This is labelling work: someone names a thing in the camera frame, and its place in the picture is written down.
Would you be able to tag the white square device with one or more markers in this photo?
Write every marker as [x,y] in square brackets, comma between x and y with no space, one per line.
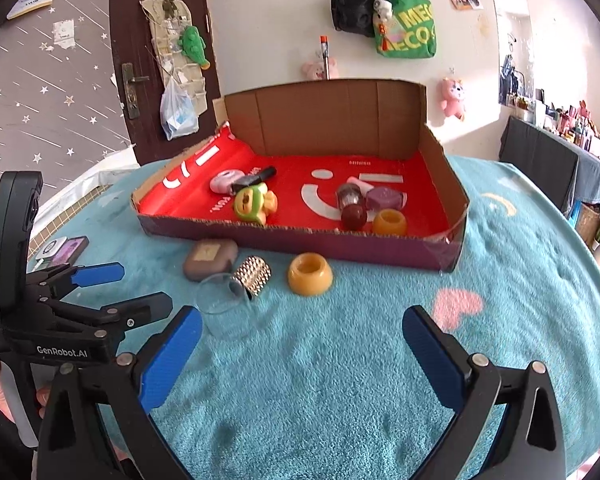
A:
[50,250]

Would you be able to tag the green frog toy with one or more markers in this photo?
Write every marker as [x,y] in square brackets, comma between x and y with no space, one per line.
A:
[250,205]

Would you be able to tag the orange resin cap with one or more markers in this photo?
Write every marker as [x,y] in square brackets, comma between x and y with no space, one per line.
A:
[310,275]
[390,223]

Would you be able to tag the pink round case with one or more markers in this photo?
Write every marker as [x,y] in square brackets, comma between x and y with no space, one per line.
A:
[222,181]

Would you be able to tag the pink pig plush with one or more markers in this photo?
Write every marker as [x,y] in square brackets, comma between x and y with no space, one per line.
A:
[452,97]

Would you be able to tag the green tote bag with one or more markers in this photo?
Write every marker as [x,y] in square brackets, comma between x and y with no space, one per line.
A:
[415,30]

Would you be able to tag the black backpack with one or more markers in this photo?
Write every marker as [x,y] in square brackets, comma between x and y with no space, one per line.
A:
[352,5]

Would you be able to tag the hanging pocket organizer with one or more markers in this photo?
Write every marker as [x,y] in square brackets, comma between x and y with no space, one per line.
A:
[162,17]

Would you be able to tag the green plush toy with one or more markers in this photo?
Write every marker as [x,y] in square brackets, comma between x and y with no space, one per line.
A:
[194,45]

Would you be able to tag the hanging clear plastic bag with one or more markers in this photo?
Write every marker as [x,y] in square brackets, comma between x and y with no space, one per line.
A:
[177,110]

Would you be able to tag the brown wooden door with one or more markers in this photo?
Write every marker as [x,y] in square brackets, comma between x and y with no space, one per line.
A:
[125,35]

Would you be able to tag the glitter jar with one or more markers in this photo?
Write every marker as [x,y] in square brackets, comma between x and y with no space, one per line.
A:
[350,195]

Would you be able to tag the dark cloth covered desk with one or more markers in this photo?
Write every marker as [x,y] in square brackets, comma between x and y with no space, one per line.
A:
[540,160]

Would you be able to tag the orange tipped stick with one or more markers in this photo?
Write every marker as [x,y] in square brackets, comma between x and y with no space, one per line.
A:
[325,57]

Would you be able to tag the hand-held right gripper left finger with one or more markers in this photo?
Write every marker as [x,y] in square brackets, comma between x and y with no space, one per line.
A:
[172,360]

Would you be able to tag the cardboard box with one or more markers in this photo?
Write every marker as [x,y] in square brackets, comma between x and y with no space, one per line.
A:
[330,115]

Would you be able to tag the teal fleece blanket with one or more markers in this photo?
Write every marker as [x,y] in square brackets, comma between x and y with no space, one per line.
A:
[330,385]

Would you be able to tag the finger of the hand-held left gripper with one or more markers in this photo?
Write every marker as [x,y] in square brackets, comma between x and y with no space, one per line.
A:
[100,272]
[145,307]

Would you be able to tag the brown earbud case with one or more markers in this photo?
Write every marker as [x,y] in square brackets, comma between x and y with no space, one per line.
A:
[210,259]

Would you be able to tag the black smartphone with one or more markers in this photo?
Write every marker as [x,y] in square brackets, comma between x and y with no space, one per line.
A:
[72,249]

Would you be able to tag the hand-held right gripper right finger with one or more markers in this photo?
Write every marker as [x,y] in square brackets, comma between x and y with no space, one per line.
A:
[435,360]

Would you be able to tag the pink nail polish bottle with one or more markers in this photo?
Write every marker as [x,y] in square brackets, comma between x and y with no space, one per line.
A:
[385,199]

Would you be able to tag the pink plush toy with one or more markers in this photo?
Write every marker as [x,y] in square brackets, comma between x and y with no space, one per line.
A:
[312,69]

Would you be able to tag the gold studded cylinder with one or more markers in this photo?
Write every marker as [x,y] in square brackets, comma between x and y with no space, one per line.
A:
[252,276]

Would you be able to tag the dark red ball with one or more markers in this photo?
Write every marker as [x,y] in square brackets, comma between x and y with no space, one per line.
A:
[354,216]

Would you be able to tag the black nail polish bottle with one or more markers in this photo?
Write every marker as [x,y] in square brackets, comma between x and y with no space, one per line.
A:
[260,175]

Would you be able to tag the row of cosmetics bottles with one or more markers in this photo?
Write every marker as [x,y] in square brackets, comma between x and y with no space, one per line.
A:
[580,127]

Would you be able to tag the clear glass jar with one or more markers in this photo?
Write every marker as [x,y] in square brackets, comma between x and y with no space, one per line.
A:
[220,320]

